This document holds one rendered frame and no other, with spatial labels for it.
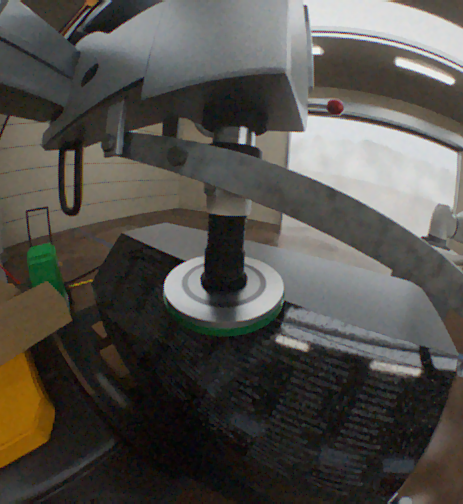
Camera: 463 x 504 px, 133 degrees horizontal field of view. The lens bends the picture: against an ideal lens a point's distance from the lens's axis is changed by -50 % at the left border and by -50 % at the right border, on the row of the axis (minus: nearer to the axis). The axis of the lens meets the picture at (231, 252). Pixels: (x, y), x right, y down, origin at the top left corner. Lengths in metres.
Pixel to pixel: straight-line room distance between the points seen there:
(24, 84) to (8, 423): 0.61
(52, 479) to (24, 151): 4.97
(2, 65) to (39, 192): 4.54
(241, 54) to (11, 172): 4.88
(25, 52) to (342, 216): 0.69
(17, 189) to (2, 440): 4.79
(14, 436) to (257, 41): 0.51
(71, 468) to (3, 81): 0.64
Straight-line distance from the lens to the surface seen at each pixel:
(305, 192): 0.22
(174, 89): 0.27
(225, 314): 0.28
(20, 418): 0.33
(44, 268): 1.72
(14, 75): 0.58
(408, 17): 3.91
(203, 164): 0.26
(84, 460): 0.31
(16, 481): 0.37
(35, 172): 5.00
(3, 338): 0.38
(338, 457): 0.40
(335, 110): 0.37
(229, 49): 0.25
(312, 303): 0.37
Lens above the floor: 1.01
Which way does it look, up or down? 20 degrees down
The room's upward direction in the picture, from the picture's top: 5 degrees clockwise
